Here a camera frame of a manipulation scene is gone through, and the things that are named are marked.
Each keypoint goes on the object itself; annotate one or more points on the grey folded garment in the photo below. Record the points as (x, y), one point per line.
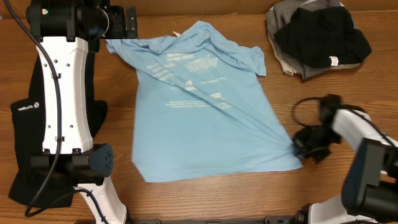
(279, 15)

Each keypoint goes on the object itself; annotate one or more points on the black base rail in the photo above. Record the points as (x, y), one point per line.
(266, 220)

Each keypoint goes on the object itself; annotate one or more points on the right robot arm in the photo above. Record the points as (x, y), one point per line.
(364, 197)

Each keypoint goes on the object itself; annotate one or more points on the black garment with white logo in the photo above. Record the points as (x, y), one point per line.
(28, 118)

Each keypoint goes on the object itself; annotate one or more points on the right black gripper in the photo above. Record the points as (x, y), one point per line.
(306, 144)

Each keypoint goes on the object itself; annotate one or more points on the beige folded garment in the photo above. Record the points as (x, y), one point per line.
(286, 68)

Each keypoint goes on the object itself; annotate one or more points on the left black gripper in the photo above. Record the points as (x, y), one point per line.
(120, 32)

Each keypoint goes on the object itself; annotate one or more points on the black folded garment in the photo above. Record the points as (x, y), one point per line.
(323, 38)

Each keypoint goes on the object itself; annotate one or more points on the light blue printed t-shirt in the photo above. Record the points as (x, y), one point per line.
(200, 109)

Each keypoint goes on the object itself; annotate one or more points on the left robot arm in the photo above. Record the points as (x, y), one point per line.
(68, 35)

